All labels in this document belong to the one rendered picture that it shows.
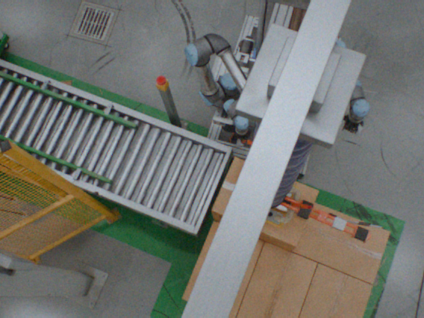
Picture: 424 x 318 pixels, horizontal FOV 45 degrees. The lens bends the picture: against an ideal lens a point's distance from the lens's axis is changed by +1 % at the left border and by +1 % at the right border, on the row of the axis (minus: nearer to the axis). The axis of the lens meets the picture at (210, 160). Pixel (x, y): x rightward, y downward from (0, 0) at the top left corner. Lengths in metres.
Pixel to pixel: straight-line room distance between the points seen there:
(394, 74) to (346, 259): 1.85
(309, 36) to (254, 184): 0.42
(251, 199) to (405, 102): 3.66
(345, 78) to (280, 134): 0.35
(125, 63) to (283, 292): 2.48
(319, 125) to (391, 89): 3.35
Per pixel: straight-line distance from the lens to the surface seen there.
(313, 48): 1.39
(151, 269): 4.34
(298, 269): 3.76
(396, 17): 5.15
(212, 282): 1.23
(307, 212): 3.14
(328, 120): 1.51
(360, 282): 3.83
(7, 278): 2.92
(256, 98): 1.51
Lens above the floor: 4.28
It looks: 75 degrees down
